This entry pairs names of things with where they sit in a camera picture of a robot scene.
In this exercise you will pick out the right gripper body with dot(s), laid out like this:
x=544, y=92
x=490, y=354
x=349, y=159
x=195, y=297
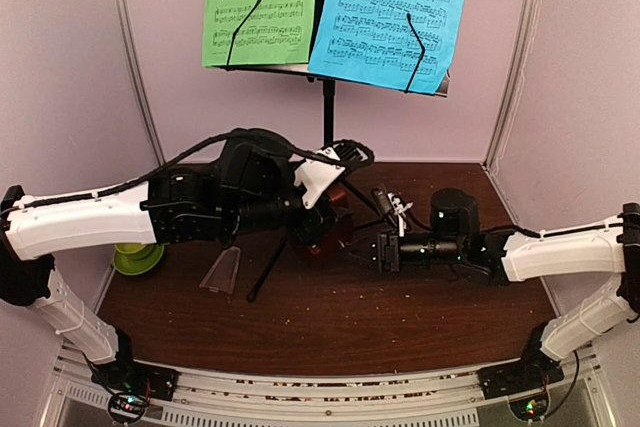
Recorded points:
x=392, y=263

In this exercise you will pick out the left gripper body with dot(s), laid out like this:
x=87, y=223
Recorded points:
x=313, y=228

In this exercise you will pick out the brown metronome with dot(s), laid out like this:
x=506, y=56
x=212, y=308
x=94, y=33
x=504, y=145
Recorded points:
x=330, y=245

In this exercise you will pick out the clear metronome cover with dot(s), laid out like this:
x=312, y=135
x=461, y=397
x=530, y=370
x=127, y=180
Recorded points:
x=221, y=277

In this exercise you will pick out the black music stand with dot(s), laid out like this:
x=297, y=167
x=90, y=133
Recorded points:
x=325, y=112

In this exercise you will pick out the blue sheet music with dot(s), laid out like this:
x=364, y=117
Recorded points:
x=403, y=45

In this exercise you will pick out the green sheet music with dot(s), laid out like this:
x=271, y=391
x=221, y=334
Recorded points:
x=256, y=32

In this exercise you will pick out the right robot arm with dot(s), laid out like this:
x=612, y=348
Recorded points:
x=508, y=254

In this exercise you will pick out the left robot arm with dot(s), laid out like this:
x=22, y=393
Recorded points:
x=260, y=182

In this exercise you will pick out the green saucer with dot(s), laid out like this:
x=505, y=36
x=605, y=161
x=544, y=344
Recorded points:
x=130, y=267

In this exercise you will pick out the green bowl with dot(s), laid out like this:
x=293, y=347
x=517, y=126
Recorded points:
x=133, y=251

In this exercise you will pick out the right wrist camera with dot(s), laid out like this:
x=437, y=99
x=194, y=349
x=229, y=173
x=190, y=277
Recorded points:
x=392, y=208

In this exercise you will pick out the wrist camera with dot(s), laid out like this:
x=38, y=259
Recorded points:
x=392, y=208
x=320, y=169

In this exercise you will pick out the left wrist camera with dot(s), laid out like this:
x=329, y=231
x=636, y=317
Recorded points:
x=320, y=169

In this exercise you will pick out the front aluminium rail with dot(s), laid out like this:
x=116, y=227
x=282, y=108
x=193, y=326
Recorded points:
x=446, y=397

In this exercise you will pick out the right aluminium frame post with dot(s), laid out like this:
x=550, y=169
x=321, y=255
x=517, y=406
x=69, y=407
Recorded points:
x=515, y=80

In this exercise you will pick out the aluminium frame post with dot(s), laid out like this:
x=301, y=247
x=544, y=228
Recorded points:
x=137, y=80
x=515, y=80

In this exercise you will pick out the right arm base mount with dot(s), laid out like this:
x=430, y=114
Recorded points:
x=526, y=388

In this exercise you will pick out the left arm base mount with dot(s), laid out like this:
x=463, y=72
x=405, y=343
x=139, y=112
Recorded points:
x=131, y=390

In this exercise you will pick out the left aluminium frame post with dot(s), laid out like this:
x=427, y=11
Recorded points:
x=137, y=80

